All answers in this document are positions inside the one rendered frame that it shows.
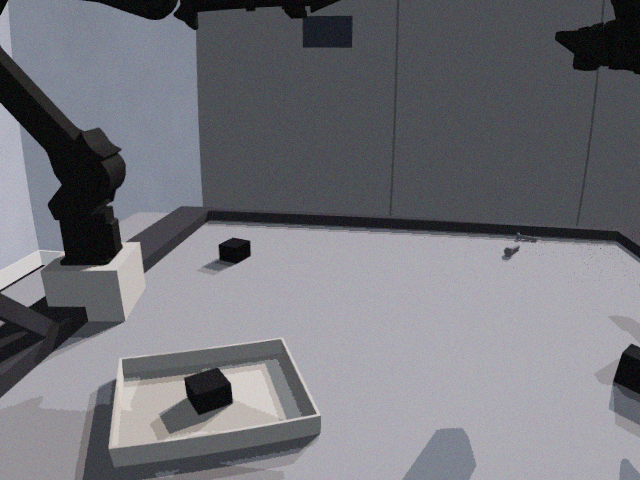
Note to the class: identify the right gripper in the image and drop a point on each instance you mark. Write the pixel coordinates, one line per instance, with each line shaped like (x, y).
(606, 45)

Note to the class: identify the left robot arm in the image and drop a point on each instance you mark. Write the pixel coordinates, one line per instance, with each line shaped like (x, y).
(88, 166)

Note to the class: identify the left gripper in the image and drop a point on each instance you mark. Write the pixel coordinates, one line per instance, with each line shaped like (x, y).
(289, 6)

